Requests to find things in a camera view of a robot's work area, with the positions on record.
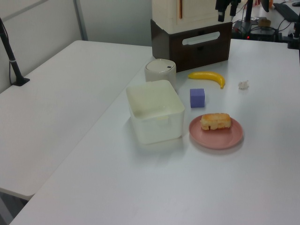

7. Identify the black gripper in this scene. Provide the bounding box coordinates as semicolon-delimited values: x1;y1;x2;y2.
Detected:
215;0;242;23

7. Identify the golden bread piece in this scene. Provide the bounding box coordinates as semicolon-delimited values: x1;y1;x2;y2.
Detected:
200;112;232;131

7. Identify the black monitor stand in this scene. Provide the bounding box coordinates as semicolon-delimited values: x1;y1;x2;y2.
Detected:
243;0;258;23

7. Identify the cream toy fridge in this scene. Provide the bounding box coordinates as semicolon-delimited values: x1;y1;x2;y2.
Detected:
151;0;232;34

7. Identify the brown cardboard item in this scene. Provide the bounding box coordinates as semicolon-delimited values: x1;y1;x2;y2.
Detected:
257;18;272;27

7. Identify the black electronics box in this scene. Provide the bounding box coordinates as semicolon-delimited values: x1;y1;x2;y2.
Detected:
249;26;279;42

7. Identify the dark brown drawer cabinet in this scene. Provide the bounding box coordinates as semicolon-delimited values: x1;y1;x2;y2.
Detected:
150;18;233;73

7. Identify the black keyboard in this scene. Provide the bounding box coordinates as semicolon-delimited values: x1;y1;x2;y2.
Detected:
273;2;299;21

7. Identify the yellow toy banana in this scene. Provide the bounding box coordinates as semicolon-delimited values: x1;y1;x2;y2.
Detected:
187;71;226;90

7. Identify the small white lidded bin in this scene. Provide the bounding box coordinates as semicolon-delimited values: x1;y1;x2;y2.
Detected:
144;59;177;91

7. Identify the purple foam cube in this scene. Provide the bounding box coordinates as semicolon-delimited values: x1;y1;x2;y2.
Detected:
189;88;206;109

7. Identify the pink round plate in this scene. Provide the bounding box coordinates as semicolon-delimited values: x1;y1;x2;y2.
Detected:
188;114;244;150

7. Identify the white plastic storage box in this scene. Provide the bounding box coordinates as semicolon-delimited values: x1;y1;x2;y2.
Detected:
125;79;186;145

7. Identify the black stand clamp base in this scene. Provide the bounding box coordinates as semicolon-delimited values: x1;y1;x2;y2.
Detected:
13;77;31;87

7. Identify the white drawer handle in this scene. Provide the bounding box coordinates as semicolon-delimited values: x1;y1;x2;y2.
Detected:
182;31;221;46

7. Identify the black clamped camera mount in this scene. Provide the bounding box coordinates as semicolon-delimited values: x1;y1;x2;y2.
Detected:
286;14;300;50

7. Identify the black camera stand pole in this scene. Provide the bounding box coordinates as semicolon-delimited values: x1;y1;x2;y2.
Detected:
0;17;24;83

